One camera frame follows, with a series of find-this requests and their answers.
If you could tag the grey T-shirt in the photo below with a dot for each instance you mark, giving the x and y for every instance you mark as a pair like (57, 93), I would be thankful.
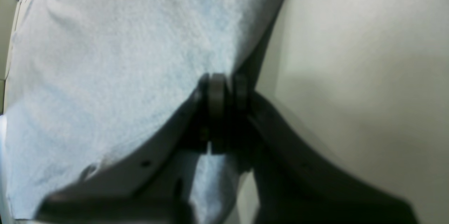
(91, 80)

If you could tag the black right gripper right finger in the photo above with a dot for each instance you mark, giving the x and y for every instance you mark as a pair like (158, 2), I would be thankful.
(295, 184)

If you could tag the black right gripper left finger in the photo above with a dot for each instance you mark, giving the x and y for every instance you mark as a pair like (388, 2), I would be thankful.
(152, 185)

